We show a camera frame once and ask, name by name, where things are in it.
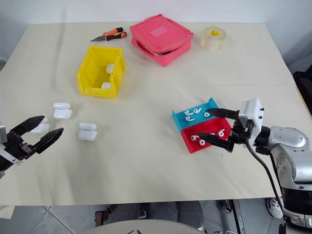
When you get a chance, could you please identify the teal plastic tray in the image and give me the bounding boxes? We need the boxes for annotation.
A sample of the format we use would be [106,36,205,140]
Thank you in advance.
[172,97,220,133]

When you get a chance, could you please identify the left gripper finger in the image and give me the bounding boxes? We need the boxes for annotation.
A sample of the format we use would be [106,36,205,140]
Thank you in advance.
[9,116,46,141]
[33,127,65,155]

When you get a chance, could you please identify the red plastic tray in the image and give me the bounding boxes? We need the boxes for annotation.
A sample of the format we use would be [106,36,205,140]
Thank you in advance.
[181,118,233,155]

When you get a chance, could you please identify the white sneaker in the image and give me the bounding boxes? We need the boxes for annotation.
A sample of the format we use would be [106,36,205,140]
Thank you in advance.
[266,196,285,219]

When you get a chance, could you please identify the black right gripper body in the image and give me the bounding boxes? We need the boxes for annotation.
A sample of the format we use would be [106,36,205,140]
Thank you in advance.
[229,110,256,147]

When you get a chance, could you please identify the black bulky object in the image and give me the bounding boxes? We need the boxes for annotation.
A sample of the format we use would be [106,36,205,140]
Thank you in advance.
[292,70,312,116]

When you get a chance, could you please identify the pink fabric zip pouch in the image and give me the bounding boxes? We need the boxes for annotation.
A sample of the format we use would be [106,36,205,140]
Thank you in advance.
[129,14,195,67]

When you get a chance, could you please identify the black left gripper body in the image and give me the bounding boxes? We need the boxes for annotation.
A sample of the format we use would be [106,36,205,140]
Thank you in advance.
[0,133,38,161]

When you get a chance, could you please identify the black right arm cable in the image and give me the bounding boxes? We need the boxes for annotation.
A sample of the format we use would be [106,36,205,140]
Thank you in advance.
[244,137,286,219]

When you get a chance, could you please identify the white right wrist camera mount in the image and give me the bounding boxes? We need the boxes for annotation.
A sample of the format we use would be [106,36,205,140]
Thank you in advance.
[238,97,265,147]

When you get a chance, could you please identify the black metal table leg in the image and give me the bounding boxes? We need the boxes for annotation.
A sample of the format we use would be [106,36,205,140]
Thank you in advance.
[230,199,246,234]

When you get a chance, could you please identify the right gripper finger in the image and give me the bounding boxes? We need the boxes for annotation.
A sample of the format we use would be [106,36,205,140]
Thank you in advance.
[206,108,239,120]
[195,133,234,154]

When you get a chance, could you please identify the orange black handled pliers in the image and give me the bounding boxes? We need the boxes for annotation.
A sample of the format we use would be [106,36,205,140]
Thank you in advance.
[90,27,128,42]

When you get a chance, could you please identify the yellow plastic bin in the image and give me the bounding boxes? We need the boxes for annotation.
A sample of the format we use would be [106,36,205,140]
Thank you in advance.
[76,45,127,99]

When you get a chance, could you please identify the translucent tape roll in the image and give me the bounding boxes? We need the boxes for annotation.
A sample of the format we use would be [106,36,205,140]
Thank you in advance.
[200,26,227,52]

